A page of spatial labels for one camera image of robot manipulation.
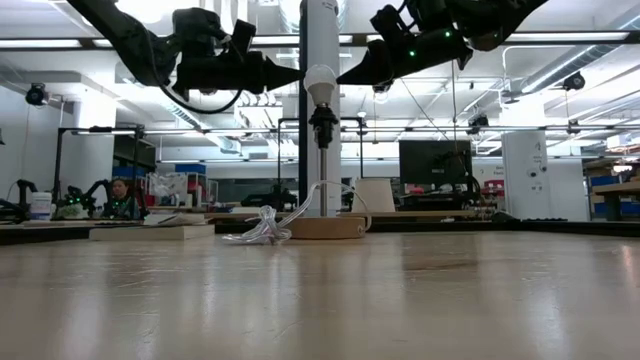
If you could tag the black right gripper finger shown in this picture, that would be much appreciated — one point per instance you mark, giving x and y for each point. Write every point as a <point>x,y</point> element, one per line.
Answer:
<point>377,57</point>
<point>372,79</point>

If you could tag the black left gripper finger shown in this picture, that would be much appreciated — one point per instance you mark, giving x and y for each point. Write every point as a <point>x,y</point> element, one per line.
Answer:
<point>277,70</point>
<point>280,85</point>

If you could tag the white lightbulb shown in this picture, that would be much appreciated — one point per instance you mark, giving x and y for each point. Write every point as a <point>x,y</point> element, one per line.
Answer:
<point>320,80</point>

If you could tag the wooden base table lamp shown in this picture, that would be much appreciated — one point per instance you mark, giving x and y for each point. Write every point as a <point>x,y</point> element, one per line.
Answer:
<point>327,227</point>

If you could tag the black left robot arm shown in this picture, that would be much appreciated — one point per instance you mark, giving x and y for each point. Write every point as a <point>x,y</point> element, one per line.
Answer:
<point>125,35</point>

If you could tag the black background robot arm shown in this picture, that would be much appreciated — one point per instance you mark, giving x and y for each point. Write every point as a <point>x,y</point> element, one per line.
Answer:
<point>22,197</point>
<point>82,197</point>

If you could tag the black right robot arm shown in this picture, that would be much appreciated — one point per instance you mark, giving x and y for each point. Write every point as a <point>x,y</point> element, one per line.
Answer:
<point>500,17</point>

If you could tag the black monitor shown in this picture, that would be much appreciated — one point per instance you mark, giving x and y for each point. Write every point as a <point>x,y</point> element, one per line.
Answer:
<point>425,162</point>

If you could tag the blue storage bin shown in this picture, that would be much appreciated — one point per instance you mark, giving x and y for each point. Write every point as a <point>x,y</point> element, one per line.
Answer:
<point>190,168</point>

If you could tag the white conical lampshade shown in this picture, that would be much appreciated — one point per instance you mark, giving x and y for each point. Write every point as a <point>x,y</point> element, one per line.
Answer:
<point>373,196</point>

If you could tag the person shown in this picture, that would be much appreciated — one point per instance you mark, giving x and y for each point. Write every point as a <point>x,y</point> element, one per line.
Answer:
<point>120,200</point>

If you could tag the black cover book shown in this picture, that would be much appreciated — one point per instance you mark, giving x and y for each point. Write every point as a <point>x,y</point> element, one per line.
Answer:
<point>150,232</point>

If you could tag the white plastic tub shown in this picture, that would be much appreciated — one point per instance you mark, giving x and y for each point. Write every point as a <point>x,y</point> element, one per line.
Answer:
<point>41,206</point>

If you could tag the wooden workbench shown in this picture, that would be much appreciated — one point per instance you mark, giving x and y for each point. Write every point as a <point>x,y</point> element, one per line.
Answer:
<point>615,189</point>

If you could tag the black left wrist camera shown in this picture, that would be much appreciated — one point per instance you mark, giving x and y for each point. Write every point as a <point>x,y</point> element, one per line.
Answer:
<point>243,34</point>

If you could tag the black background rig frame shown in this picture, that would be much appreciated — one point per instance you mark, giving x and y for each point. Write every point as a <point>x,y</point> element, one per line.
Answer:
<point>280,150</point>
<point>57,165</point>

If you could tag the black aluminium rig frame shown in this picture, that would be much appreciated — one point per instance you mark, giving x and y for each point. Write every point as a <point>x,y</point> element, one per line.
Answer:
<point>500,227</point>

